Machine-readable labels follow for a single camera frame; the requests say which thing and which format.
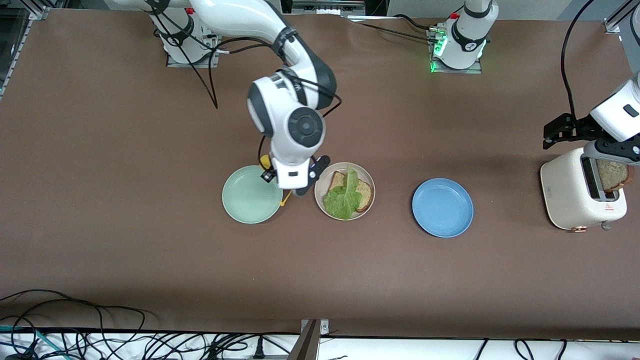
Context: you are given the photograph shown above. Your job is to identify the mint green plate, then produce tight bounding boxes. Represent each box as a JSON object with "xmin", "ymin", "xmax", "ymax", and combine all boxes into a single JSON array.
[{"xmin": 222, "ymin": 165, "xmax": 284, "ymax": 225}]

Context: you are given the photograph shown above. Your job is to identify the aluminium profile piece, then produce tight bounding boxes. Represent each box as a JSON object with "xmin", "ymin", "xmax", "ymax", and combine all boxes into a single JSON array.
[{"xmin": 602, "ymin": 0, "xmax": 626, "ymax": 35}]

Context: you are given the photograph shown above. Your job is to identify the aluminium frame rail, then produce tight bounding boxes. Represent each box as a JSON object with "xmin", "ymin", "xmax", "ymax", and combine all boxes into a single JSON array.
[{"xmin": 0, "ymin": 0, "xmax": 51, "ymax": 101}]

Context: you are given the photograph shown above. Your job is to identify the beige plate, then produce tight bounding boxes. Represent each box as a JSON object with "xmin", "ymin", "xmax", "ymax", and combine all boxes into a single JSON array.
[{"xmin": 315, "ymin": 162, "xmax": 377, "ymax": 222}]

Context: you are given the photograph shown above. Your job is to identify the black base cable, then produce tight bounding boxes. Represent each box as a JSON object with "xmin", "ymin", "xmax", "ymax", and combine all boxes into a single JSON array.
[{"xmin": 357, "ymin": 14, "xmax": 441, "ymax": 43}]

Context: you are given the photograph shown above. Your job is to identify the brown bread slice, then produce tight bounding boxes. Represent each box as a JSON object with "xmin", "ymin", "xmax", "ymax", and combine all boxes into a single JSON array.
[
  {"xmin": 596, "ymin": 158, "xmax": 635, "ymax": 194},
  {"xmin": 327, "ymin": 171, "xmax": 375, "ymax": 213}
]

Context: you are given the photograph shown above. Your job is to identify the silver metal device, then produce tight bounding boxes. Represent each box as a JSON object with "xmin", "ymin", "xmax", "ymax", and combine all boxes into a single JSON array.
[{"xmin": 292, "ymin": 0, "xmax": 366, "ymax": 15}]

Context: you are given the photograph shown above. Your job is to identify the black looped cable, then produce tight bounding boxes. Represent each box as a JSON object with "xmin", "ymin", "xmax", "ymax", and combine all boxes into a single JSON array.
[{"xmin": 0, "ymin": 289, "xmax": 151, "ymax": 333}]

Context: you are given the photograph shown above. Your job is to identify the blue plate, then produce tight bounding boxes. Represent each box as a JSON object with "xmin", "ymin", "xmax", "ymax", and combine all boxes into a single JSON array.
[{"xmin": 412, "ymin": 178, "xmax": 474, "ymax": 238}]

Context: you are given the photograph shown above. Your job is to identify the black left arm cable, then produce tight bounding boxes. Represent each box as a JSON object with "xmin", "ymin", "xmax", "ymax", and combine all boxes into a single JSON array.
[{"xmin": 559, "ymin": 0, "xmax": 597, "ymax": 122}]

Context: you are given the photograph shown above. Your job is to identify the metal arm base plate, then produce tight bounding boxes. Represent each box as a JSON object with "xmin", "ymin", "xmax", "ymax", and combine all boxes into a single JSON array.
[
  {"xmin": 166, "ymin": 30, "xmax": 222, "ymax": 68},
  {"xmin": 429, "ymin": 27, "xmax": 483, "ymax": 75}
]

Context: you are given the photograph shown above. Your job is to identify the green lettuce leaf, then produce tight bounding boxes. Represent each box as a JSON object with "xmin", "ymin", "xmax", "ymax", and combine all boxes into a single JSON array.
[{"xmin": 322, "ymin": 167, "xmax": 362, "ymax": 221}]

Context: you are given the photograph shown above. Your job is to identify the teal cable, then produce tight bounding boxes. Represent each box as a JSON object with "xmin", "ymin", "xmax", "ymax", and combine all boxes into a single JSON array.
[{"xmin": 0, "ymin": 325, "xmax": 68, "ymax": 360}]

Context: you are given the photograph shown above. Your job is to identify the white toaster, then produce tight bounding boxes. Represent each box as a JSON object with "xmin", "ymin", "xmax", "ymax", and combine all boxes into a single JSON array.
[{"xmin": 540, "ymin": 147, "xmax": 628, "ymax": 233}]

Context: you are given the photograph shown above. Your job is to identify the yellow squeeze bottle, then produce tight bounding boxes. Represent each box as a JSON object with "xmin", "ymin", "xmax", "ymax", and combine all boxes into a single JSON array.
[{"xmin": 259, "ymin": 154, "xmax": 293, "ymax": 207}]

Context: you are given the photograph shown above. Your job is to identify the grey metal post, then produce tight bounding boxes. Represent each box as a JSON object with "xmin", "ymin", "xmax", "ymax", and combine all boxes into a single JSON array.
[{"xmin": 287, "ymin": 319, "xmax": 330, "ymax": 360}]

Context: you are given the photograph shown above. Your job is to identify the black box behind table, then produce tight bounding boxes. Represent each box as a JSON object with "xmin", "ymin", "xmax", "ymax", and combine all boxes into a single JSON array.
[{"xmin": 280, "ymin": 0, "xmax": 388, "ymax": 17}]

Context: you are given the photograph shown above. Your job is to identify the brown table cover sheet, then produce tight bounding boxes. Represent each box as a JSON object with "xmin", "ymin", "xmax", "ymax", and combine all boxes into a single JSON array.
[{"xmin": 0, "ymin": 9, "xmax": 640, "ymax": 341}]

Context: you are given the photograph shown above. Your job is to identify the white lower shelf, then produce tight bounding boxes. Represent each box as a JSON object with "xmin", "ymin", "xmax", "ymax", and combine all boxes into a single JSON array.
[{"xmin": 0, "ymin": 331, "xmax": 640, "ymax": 360}]

